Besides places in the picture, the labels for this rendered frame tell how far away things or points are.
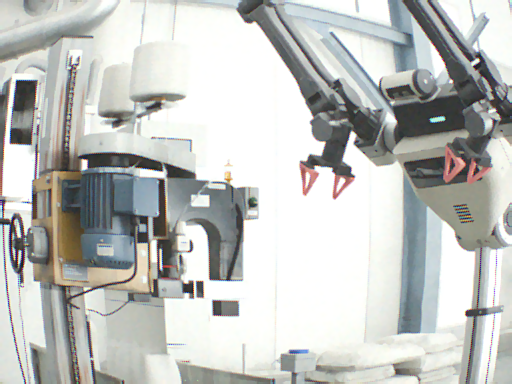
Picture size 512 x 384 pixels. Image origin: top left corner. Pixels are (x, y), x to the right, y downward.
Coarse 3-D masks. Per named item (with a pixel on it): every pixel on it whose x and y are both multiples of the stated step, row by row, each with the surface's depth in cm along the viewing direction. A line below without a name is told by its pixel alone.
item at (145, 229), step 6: (144, 216) 226; (144, 222) 226; (150, 222) 225; (132, 228) 225; (138, 228) 224; (144, 228) 224; (150, 228) 224; (132, 234) 232; (138, 234) 229; (144, 234) 226; (150, 234) 224; (138, 240) 229; (144, 240) 226; (150, 240) 224
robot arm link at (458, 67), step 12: (408, 0) 181; (420, 0) 181; (420, 12) 181; (432, 12) 182; (420, 24) 182; (432, 24) 180; (432, 36) 181; (444, 36) 180; (444, 48) 181; (456, 48) 182; (444, 60) 182; (456, 60) 180; (456, 72) 181; (468, 72) 179; (456, 84) 182; (468, 84) 181; (468, 96) 181; (480, 96) 180
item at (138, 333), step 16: (112, 304) 301; (128, 304) 289; (160, 304) 268; (112, 320) 302; (128, 320) 288; (144, 320) 278; (160, 320) 268; (112, 336) 302; (128, 336) 289; (144, 336) 278; (160, 336) 268; (112, 352) 288; (128, 352) 276; (144, 352) 271; (160, 352) 268; (112, 368) 288; (128, 368) 273; (144, 368) 267; (160, 368) 269; (176, 368) 272
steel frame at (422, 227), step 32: (192, 0) 703; (224, 0) 722; (320, 32) 773; (384, 32) 820; (416, 32) 822; (480, 32) 910; (352, 64) 790; (416, 64) 824; (416, 224) 830; (416, 256) 826; (416, 288) 821; (416, 320) 814
